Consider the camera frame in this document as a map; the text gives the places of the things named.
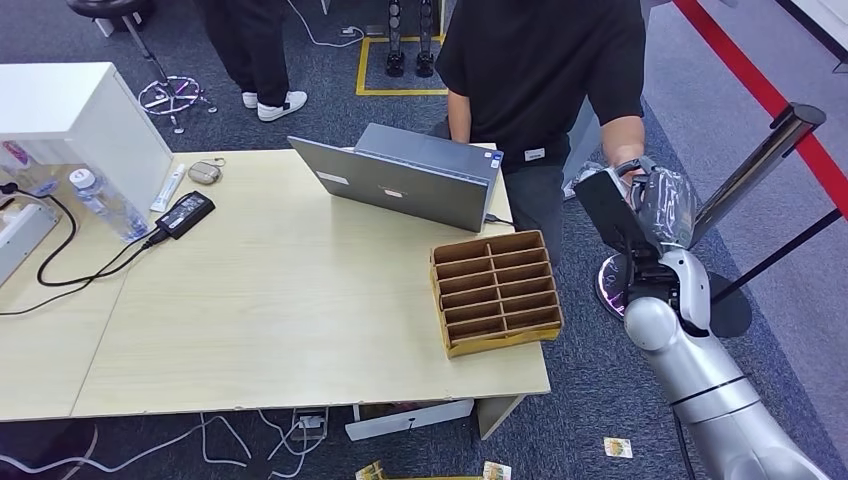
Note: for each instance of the person's left hand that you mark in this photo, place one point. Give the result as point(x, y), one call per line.
point(628, 176)

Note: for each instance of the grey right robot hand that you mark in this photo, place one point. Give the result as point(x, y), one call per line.
point(669, 205)

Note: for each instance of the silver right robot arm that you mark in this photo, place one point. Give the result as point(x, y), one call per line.
point(715, 391)

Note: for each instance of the person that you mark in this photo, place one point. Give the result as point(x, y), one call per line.
point(255, 46)
point(536, 66)

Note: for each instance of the red barrier belt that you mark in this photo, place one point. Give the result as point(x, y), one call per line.
point(748, 73)

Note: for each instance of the brown cardboard slot organizer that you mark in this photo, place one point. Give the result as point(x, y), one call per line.
point(497, 295)

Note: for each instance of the grey laptop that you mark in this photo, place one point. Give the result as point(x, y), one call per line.
point(404, 189)

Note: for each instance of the black robot leg stand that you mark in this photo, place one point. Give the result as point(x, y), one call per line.
point(424, 40)
point(395, 40)

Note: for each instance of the wooden table leg panel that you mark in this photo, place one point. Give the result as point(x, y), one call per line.
point(503, 414)

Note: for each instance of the white box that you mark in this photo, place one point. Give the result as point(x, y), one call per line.
point(411, 419)

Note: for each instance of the white power strip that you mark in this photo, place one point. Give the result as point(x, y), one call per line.
point(309, 422)

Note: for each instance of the grey earbud case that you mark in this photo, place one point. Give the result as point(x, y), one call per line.
point(203, 173)

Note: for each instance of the black power adapter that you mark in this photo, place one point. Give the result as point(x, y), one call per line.
point(184, 215)

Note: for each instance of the white tube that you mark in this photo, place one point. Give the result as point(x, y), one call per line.
point(168, 188)

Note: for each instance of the black stool with chrome base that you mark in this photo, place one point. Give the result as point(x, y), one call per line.
point(169, 96)

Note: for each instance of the clear plastic water bottle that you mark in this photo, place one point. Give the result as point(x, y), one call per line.
point(106, 205)

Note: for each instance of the white cabinet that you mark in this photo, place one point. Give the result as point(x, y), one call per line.
point(79, 112)

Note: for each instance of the white device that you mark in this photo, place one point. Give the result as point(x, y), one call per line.
point(20, 235)

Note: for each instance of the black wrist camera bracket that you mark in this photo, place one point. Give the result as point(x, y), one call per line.
point(609, 205)

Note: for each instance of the chrome stanchion post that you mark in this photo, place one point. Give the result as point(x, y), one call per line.
point(755, 166)

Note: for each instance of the black stanchion post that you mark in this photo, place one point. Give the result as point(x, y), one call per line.
point(732, 311)

